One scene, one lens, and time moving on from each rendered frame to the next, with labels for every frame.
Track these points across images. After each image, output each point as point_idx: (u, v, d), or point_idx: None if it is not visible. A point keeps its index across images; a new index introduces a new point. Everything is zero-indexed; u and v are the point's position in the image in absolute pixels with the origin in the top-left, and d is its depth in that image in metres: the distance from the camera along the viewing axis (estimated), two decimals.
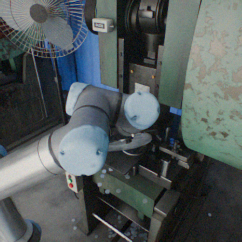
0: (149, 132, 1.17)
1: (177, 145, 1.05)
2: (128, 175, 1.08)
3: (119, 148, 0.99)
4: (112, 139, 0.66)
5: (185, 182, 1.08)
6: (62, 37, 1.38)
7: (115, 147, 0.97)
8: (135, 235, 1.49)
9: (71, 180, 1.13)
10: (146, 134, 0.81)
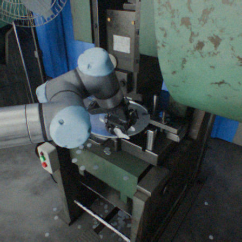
0: (135, 102, 1.01)
1: (166, 115, 0.89)
2: (109, 151, 0.93)
3: None
4: None
5: (175, 159, 0.92)
6: (40, 1, 1.23)
7: None
8: (122, 225, 1.33)
9: (44, 158, 0.98)
10: (146, 110, 0.94)
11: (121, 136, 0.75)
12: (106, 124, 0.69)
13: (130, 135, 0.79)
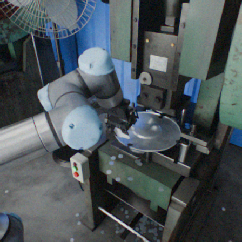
0: (162, 115, 1.06)
1: (195, 128, 0.94)
2: (141, 162, 0.97)
3: (152, 145, 0.86)
4: None
5: (203, 170, 0.97)
6: (66, 15, 1.27)
7: (153, 140, 0.89)
8: (144, 230, 1.38)
9: (76, 168, 1.02)
10: None
11: (121, 136, 0.75)
12: (106, 124, 0.69)
13: (155, 113, 1.06)
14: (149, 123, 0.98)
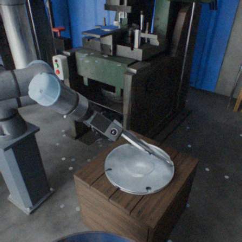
0: (127, 25, 1.32)
1: (149, 26, 1.20)
2: (107, 55, 1.23)
3: (160, 159, 0.79)
4: None
5: (156, 61, 1.23)
6: None
7: (156, 155, 0.82)
8: None
9: (58, 64, 1.29)
10: None
11: None
12: (111, 116, 0.70)
13: (132, 133, 1.00)
14: (139, 140, 0.91)
